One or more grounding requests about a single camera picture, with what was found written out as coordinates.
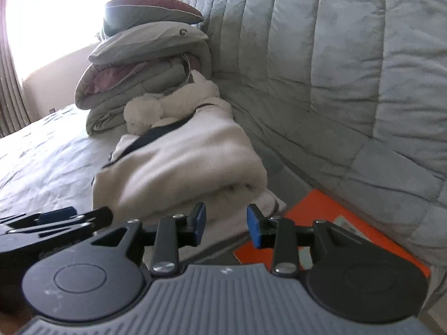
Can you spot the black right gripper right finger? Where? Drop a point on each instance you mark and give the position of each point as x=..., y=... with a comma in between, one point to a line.
x=276, y=233

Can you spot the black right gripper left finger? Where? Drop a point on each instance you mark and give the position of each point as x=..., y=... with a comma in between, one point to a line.
x=175, y=232

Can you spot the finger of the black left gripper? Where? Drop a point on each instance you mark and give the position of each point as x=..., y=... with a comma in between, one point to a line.
x=57, y=215

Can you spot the grey top pillow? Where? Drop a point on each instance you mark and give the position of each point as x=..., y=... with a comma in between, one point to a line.
x=121, y=15

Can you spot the folded grey quilt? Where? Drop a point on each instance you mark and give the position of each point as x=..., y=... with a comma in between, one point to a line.
x=105, y=90

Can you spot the beige fleece jacket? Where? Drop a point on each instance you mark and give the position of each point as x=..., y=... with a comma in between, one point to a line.
x=206, y=157

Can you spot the grey pillow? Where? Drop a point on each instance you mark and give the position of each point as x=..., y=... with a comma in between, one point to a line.
x=121, y=15
x=146, y=41

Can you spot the grey quilted headboard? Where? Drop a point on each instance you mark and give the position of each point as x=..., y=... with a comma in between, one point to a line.
x=351, y=95

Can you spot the grey bed sheet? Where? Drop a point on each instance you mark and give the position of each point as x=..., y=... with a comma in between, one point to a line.
x=51, y=163

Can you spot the window with white frame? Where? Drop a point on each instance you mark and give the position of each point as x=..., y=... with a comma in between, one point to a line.
x=41, y=31

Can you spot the white fluffy garment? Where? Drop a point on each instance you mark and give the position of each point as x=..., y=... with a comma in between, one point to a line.
x=146, y=111

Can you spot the grey left curtain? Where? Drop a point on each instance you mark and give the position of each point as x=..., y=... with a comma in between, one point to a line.
x=15, y=113

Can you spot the grey lower pillow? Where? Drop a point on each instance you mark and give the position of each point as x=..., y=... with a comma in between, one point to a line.
x=146, y=41

